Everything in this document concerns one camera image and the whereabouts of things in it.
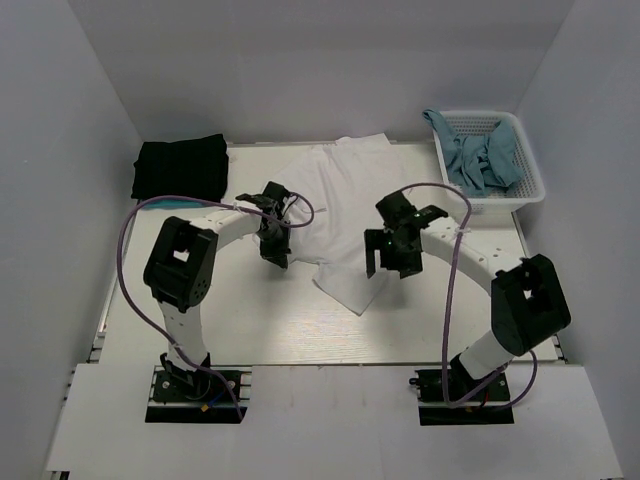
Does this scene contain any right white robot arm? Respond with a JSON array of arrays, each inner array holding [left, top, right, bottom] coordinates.
[[364, 206, 571, 405]]

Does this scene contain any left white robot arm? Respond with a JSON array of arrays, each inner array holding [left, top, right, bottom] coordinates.
[[143, 210, 290, 399]]

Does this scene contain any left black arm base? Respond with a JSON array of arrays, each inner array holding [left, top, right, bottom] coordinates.
[[145, 366, 242, 425]]

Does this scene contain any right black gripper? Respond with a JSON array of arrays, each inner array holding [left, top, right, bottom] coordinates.
[[364, 228, 424, 279]]

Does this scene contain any white t shirt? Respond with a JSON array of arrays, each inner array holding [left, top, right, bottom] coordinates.
[[267, 134, 442, 316]]

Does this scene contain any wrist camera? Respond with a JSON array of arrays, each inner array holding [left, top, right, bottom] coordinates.
[[375, 192, 448, 230], [236, 181, 291, 215]]

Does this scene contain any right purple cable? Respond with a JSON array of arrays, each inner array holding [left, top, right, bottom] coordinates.
[[398, 182, 539, 410]]

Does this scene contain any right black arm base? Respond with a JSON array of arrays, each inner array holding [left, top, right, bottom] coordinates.
[[407, 367, 516, 427]]

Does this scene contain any folded teal t shirt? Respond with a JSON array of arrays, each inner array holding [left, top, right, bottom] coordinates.
[[142, 200, 200, 210]]

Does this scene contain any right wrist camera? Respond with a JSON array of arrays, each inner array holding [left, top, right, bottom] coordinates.
[[375, 192, 448, 230]]

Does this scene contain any folded black t shirt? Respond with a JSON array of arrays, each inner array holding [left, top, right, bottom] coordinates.
[[131, 134, 229, 202]]

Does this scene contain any light blue crumpled t shirt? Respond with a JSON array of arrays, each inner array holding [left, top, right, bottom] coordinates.
[[423, 109, 524, 197]]

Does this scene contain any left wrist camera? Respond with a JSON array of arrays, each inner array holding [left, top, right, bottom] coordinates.
[[236, 181, 291, 215]]

